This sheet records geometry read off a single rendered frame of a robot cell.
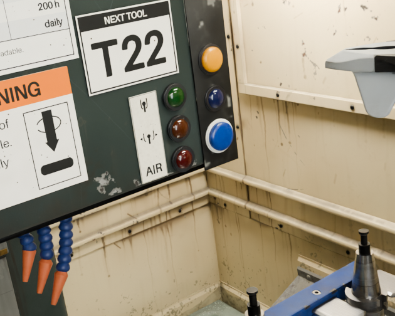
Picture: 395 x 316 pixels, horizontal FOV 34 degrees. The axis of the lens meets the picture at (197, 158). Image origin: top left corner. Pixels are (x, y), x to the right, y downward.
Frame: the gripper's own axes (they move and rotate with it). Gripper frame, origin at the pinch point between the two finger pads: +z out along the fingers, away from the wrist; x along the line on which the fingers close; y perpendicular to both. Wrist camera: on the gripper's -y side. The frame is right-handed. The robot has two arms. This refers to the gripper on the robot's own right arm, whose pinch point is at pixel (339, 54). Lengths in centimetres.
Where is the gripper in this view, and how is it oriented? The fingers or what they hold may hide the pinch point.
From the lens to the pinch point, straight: 60.7
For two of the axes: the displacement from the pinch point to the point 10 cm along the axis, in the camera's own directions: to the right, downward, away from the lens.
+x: 3.9, -3.4, 8.6
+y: 1.2, 9.4, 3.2
